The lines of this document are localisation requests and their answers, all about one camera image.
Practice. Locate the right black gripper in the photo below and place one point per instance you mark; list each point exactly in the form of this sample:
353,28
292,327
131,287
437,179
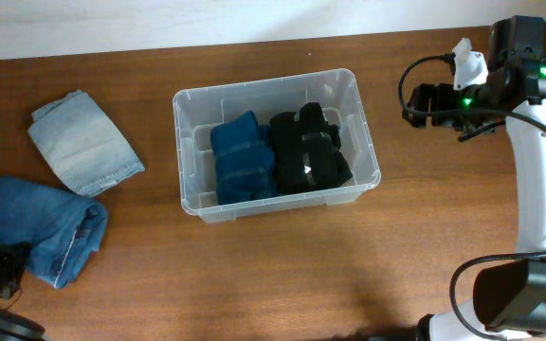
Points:
429,96

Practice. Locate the large black garment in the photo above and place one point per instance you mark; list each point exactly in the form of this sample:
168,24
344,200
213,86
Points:
305,151

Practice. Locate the dark teal garment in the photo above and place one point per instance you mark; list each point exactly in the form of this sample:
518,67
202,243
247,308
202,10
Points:
244,160

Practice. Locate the light blue jeans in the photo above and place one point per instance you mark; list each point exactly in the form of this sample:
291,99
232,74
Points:
82,145

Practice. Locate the medium blue jeans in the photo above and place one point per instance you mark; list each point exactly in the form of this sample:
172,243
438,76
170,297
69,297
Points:
62,228

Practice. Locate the small black garment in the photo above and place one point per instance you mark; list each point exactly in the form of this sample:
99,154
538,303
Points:
339,171

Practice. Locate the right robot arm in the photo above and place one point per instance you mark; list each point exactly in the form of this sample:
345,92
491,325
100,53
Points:
506,87

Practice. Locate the clear plastic storage bin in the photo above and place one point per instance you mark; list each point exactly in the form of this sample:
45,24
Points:
197,111

